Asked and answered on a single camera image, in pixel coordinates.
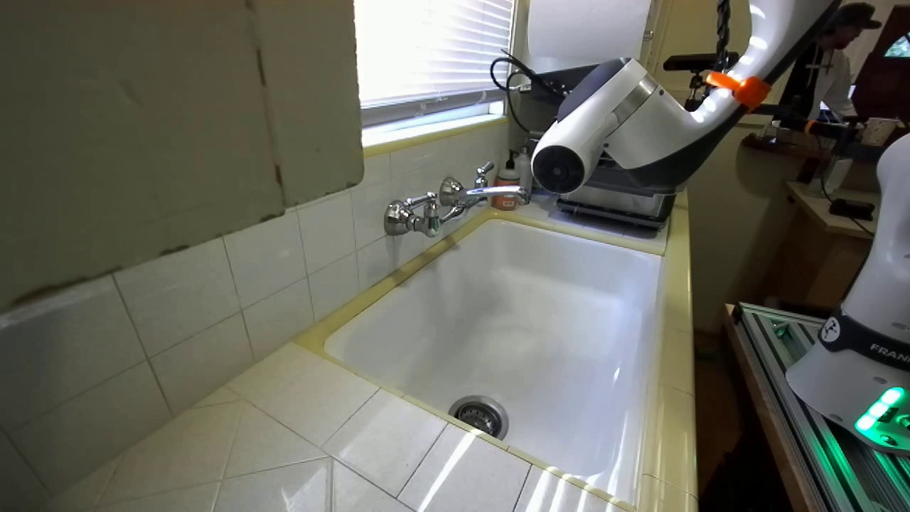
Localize soap pump bottle orange label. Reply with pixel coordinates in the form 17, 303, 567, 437
492, 149, 535, 212

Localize beige cardboard panel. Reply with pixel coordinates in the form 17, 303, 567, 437
0, 0, 368, 311

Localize black camera bar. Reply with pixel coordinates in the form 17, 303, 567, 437
658, 51, 719, 74

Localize dark dish rack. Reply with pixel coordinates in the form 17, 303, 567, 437
557, 178, 687, 236

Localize white window blinds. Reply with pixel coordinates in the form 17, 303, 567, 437
351, 0, 520, 110

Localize wooden side desk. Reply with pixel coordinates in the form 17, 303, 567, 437
781, 172, 877, 245

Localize chrome wall faucet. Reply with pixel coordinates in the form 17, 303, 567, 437
381, 162, 528, 238

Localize aluminium frame robot table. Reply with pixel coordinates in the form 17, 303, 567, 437
722, 299, 910, 512

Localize metal sink drain strainer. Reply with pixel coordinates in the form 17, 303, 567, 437
446, 393, 510, 441

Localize white sink basin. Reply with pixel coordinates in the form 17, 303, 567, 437
324, 212, 668, 505

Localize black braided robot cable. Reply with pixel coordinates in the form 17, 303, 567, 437
485, 0, 738, 139

